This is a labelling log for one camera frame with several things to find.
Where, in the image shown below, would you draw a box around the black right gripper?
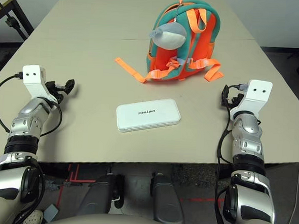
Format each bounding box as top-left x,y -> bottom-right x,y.
220,85 -> 243,116

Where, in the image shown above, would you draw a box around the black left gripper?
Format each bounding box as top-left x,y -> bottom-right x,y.
45,77 -> 75,104

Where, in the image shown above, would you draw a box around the teal and orange backpack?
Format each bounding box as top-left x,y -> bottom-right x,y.
113,0 -> 230,90

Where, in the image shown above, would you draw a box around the white rectangular pencil case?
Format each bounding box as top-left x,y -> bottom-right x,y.
114,95 -> 183,137

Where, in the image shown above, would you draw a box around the grey robot left leg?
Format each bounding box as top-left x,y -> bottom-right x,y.
78,172 -> 125,217

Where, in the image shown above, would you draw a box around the grey robot leg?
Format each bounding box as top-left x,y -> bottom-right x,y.
149,172 -> 189,224
78,172 -> 125,217

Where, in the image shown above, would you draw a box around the grey robot right leg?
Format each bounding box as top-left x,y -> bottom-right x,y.
149,172 -> 189,224

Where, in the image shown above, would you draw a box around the grey foot pedal box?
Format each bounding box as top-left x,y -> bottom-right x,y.
42,204 -> 60,223

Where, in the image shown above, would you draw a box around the white perforated shoe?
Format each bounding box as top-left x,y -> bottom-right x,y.
22,209 -> 45,224

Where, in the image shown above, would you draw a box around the beige robot torso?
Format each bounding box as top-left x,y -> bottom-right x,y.
40,208 -> 237,224

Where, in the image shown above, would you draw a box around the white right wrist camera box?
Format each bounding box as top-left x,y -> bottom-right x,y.
229,78 -> 273,123

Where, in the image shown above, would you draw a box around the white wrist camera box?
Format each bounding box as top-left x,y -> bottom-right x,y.
20,64 -> 61,104
229,78 -> 273,123

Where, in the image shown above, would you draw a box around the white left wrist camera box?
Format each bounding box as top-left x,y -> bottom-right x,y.
20,64 -> 61,104

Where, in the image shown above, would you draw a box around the black frame side table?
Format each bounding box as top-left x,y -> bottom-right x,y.
0,0 -> 36,42

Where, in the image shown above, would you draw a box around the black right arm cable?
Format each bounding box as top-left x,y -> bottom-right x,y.
212,82 -> 250,224

